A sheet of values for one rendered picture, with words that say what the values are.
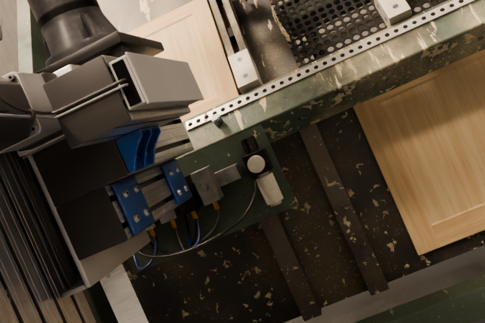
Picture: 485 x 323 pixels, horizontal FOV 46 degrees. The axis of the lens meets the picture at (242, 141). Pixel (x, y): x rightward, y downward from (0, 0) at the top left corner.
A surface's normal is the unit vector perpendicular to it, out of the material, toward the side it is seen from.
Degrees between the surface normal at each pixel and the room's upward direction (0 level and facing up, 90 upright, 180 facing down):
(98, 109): 90
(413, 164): 90
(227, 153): 90
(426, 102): 90
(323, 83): 54
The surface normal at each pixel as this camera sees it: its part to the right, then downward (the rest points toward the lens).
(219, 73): -0.35, -0.49
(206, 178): -0.14, 0.07
